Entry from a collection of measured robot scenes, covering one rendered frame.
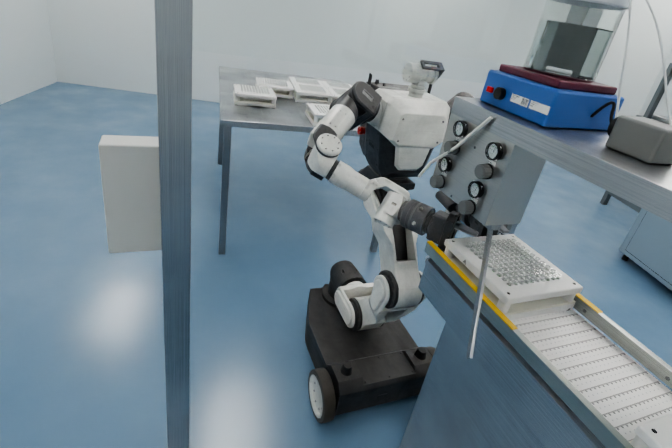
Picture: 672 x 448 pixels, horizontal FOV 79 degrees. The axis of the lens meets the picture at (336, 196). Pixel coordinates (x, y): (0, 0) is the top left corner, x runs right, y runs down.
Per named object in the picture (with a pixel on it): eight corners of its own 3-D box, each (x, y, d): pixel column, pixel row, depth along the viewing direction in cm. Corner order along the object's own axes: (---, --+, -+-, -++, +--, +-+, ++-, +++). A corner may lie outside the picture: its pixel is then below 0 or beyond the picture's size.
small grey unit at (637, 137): (594, 142, 75) (608, 111, 72) (619, 144, 77) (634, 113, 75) (648, 165, 66) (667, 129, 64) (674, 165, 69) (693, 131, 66)
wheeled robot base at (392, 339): (285, 311, 212) (293, 259, 198) (373, 299, 232) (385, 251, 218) (326, 423, 160) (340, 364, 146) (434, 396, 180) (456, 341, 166)
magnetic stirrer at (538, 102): (473, 100, 95) (485, 60, 91) (539, 106, 103) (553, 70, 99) (537, 127, 79) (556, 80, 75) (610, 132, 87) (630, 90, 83)
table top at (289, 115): (218, 70, 340) (218, 66, 339) (342, 84, 373) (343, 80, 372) (220, 126, 213) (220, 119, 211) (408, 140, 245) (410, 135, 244)
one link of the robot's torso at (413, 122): (336, 154, 168) (351, 66, 153) (406, 156, 181) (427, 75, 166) (365, 186, 144) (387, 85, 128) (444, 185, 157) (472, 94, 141)
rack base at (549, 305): (572, 309, 102) (576, 301, 101) (497, 322, 92) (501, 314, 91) (505, 253, 122) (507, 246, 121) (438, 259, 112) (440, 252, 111)
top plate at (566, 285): (580, 293, 100) (584, 287, 99) (505, 306, 90) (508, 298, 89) (511, 239, 120) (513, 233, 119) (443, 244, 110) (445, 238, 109)
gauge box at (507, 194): (429, 182, 106) (451, 108, 98) (462, 182, 110) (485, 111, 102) (483, 226, 88) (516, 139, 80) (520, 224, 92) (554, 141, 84)
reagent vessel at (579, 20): (505, 64, 91) (537, -31, 83) (554, 71, 97) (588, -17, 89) (560, 79, 78) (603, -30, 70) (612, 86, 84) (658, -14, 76)
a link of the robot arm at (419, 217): (465, 209, 113) (427, 193, 119) (453, 219, 106) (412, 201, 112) (453, 246, 119) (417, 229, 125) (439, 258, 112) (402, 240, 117)
